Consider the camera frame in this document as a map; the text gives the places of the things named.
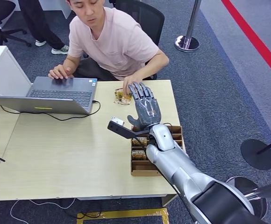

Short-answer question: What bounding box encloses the person's right hand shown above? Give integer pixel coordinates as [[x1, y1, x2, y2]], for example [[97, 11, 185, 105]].
[[48, 64, 72, 80]]

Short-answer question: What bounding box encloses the person's left hand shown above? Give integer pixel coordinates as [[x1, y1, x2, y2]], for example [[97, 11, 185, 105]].
[[122, 73, 143, 97]]

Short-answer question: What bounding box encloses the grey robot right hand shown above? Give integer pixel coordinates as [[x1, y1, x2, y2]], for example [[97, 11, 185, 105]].
[[127, 81, 162, 131]]

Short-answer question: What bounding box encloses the gold patterned card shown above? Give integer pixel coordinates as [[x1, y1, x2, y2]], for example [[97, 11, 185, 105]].
[[132, 137, 148, 147], [132, 150, 148, 161], [113, 88, 133, 106]]

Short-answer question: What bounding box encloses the person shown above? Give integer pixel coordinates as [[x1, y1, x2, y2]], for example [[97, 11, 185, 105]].
[[48, 0, 170, 97], [18, 0, 70, 56]]

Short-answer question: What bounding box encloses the grey laptop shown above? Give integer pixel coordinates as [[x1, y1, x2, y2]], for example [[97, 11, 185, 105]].
[[0, 76, 98, 116]]

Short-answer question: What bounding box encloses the cardboard divider box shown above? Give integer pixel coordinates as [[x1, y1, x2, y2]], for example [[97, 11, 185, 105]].
[[130, 125, 185, 177]]

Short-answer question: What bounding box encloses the white desk panel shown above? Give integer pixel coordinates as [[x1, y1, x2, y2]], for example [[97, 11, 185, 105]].
[[38, 0, 72, 20]]

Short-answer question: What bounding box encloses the black mesh office chair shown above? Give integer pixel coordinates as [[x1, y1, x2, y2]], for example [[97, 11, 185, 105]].
[[108, 0, 166, 81]]

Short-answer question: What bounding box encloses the gold floor tape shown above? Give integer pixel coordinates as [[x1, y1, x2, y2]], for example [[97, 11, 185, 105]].
[[76, 208, 170, 224]]

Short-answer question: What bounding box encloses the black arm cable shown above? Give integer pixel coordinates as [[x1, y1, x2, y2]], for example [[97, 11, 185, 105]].
[[162, 122, 173, 134]]

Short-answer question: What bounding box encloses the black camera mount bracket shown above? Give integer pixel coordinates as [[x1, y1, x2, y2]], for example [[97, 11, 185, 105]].
[[107, 120, 151, 140]]

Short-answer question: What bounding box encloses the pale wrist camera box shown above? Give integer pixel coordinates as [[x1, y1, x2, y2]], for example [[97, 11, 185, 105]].
[[111, 116, 125, 127]]

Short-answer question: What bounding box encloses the black laptop power cable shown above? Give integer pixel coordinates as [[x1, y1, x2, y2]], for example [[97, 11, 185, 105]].
[[0, 100, 101, 122]]

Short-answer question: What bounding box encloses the chrome stanchion post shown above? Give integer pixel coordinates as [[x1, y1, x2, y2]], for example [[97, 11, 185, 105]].
[[226, 176, 271, 221], [174, 0, 203, 53]]

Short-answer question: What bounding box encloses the black floor cable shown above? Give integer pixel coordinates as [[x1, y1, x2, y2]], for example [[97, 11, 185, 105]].
[[63, 209, 103, 221]]

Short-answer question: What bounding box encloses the white floor cable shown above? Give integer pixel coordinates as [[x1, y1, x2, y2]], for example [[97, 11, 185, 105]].
[[10, 197, 76, 224]]

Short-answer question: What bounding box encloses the black stanchion post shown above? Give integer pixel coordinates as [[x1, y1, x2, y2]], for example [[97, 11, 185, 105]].
[[240, 134, 271, 171]]

